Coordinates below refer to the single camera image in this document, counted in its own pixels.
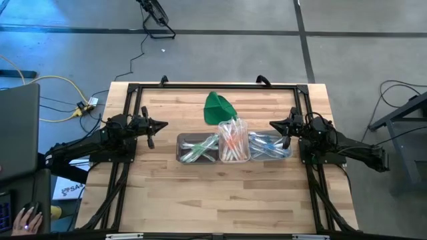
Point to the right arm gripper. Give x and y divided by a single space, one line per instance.
302 126

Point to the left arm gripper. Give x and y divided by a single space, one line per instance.
138 125

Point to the blue toothbrush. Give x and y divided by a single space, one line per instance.
278 143
263 136
280 154
273 146
260 140
267 151
258 148

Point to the green toothbrush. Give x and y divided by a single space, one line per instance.
195 154
191 146
213 140
188 156
208 156
228 133
207 143
200 148

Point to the orange toothbrush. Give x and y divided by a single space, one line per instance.
230 143
233 151
235 136
238 146
224 148
241 140

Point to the green cloth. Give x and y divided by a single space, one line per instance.
217 110

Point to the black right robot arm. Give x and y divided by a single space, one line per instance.
350 146

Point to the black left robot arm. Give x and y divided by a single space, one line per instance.
86 143

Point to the light grey plastic bin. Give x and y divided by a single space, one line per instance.
287 155

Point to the clear plastic bin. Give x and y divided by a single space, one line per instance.
233 159

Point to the white power adapter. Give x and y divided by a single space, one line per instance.
93 101

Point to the white sheet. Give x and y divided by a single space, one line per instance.
76 163

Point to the black diagonal desk beam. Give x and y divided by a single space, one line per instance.
66 171

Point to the white printed cardboard box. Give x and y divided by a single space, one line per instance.
66 190

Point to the black floor fan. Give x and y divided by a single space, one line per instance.
156 11

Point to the dark grey table stand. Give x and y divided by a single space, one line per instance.
403 156

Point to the dark side desk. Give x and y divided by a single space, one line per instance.
40 186

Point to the small yellow object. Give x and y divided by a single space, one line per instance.
56 212

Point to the dark grey desk panel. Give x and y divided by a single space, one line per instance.
18 133

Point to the black floor bar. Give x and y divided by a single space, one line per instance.
20 74

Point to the black computer mouse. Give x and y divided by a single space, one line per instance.
31 206

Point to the person's hand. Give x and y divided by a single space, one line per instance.
26 223

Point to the black keyboard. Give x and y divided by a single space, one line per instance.
5 213

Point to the silver frame bracket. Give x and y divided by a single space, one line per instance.
310 237
123 236

